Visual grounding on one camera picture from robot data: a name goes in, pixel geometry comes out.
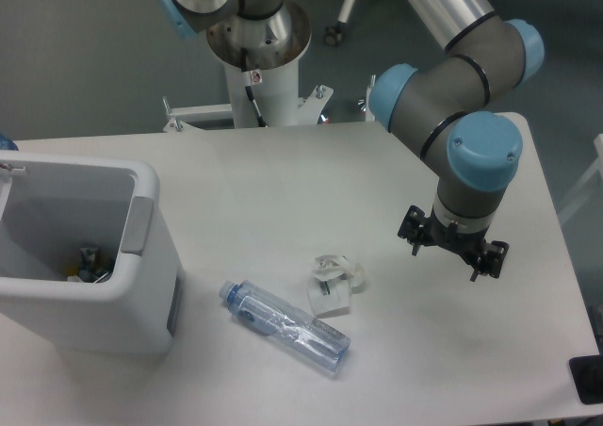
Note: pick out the blue object at left edge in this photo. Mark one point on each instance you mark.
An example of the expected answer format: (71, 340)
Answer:
(7, 144)

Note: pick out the black clamp at table edge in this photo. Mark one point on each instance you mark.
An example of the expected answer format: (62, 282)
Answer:
(587, 375)

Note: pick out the white frame at right edge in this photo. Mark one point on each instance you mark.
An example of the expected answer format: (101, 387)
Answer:
(584, 188)

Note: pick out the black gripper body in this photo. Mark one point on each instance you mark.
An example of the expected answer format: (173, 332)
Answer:
(469, 246)

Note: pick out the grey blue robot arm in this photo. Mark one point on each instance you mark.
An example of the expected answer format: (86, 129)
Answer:
(439, 115)

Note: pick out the clear plastic water bottle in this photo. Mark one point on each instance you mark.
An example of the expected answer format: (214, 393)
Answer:
(272, 317)

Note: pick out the white paper wrapper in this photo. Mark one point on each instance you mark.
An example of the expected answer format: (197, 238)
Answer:
(333, 281)

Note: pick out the white plastic trash can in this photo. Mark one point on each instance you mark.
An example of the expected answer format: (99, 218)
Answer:
(51, 206)

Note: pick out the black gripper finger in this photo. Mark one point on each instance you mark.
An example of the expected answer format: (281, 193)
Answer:
(415, 228)
(488, 260)

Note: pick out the white stand leg with caster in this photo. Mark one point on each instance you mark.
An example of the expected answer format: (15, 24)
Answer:
(334, 34)

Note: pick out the trash pile inside bin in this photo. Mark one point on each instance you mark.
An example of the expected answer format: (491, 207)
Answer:
(93, 267)

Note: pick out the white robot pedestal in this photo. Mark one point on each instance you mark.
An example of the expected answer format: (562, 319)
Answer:
(260, 61)

